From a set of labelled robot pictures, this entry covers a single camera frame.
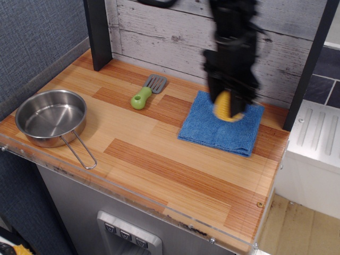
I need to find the yellow toy on floor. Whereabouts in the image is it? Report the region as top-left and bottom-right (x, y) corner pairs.
(13, 245), (33, 255)

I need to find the blue folded cloth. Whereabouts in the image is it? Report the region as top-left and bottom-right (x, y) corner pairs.
(177, 91), (265, 157)

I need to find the yellow toy corn cob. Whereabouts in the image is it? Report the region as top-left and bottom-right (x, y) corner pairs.
(213, 91), (244, 123)

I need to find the clear acrylic table edge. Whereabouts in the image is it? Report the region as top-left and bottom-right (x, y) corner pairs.
(1, 126), (288, 254)

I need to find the dark frame post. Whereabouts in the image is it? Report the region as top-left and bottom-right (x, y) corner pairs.
(83, 0), (112, 71)
(283, 0), (339, 131)

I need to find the steel pan with wire handle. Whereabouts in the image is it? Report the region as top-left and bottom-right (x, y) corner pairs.
(15, 89), (97, 169)

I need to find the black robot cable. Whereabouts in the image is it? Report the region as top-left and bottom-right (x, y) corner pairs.
(137, 0), (179, 9)

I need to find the white toy sink unit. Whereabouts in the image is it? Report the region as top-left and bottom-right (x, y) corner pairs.
(275, 100), (339, 218)

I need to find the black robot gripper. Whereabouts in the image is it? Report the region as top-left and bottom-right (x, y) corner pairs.
(203, 34), (259, 117)

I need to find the silver dispenser button panel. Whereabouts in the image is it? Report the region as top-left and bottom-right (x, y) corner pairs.
(97, 210), (163, 254)

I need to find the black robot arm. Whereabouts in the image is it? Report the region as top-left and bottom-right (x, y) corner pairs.
(203, 1), (259, 122)

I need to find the green handled grey toy spatula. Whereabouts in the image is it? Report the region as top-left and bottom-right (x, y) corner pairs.
(130, 74), (167, 110)

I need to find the dark left frame post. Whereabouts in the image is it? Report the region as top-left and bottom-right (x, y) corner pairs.
(83, 0), (112, 71)

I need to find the dark right frame post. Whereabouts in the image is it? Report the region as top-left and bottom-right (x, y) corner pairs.
(283, 0), (339, 131)

